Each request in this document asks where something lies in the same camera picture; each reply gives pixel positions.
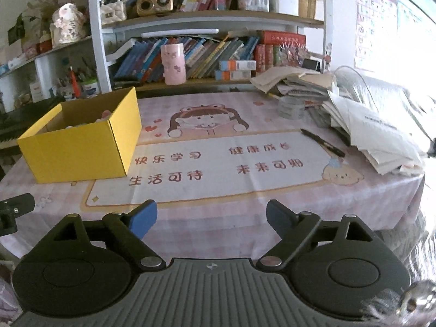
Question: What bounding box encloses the pink plush pig toy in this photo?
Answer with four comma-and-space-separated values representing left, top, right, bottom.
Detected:
101, 110, 111, 120

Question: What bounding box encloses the black piano keyboard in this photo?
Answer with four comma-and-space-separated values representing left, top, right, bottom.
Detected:
1, 96, 65, 150

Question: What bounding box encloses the black pen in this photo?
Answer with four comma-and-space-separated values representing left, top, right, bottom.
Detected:
300, 128, 346, 157

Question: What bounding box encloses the yellow cardboard box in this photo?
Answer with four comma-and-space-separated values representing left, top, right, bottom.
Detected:
18, 88, 142, 184

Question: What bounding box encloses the pink cartoon table mat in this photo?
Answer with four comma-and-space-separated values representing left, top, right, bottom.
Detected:
1, 92, 425, 258

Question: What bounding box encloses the clear tape roll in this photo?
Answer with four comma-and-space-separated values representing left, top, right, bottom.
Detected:
278, 96, 305, 120

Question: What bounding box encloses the pile of papers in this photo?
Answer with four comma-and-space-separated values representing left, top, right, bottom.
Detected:
250, 66, 429, 176

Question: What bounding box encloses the white green cup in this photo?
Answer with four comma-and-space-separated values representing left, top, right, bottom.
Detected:
81, 78, 100, 97

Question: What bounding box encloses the orange blue box lower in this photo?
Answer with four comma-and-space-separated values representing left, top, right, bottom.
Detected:
214, 70, 251, 80

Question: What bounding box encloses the orange blue box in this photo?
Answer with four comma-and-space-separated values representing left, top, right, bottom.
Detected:
219, 60, 257, 71
214, 70, 251, 80

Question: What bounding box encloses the pink patterned cylinder cup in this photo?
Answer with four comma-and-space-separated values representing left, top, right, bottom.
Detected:
160, 44, 186, 86

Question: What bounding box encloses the orange blue box upper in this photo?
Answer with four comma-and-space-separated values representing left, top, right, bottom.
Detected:
219, 60, 257, 71

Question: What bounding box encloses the floral plush doll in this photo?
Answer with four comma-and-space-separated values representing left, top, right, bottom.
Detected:
50, 3, 86, 47

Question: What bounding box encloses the red book set box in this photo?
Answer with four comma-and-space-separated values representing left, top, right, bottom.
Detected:
260, 30, 306, 48

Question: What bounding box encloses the white bookshelf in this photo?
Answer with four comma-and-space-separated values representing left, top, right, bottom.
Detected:
88, 0, 333, 94

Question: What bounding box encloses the cream quilted handbag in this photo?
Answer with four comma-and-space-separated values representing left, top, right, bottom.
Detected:
100, 0, 127, 25

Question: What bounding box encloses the wooden retro speaker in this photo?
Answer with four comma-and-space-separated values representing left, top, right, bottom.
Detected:
136, 0, 174, 17

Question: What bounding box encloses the white storage bin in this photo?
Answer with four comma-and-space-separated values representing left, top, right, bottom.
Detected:
269, 0, 299, 16

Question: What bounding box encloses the alphabet wall poster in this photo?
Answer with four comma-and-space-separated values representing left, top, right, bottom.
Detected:
355, 0, 398, 72

